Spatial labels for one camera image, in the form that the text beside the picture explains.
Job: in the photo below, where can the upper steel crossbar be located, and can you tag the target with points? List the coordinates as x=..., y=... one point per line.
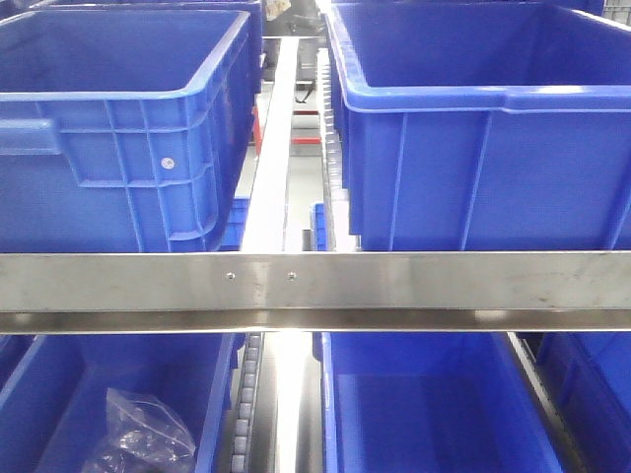
x=315, y=291

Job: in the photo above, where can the middle blue plastic bin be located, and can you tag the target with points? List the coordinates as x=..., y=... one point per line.
x=427, y=402

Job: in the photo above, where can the blue plastic bin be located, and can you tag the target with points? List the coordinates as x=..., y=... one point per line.
x=427, y=402
x=588, y=377
x=53, y=404

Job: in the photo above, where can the upper right blue bin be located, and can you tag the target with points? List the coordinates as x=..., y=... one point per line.
x=483, y=125

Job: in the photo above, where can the upper left blue bin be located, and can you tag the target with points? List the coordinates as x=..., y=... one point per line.
x=122, y=130

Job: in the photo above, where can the clear plastic bag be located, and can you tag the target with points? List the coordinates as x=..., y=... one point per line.
x=143, y=434

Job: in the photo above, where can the left blue plastic bin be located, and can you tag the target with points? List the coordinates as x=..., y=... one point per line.
x=53, y=404

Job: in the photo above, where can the right blue plastic bin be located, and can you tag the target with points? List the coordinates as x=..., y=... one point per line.
x=588, y=377

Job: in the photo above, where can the white centre divider rail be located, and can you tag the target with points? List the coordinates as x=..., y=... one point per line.
x=265, y=226

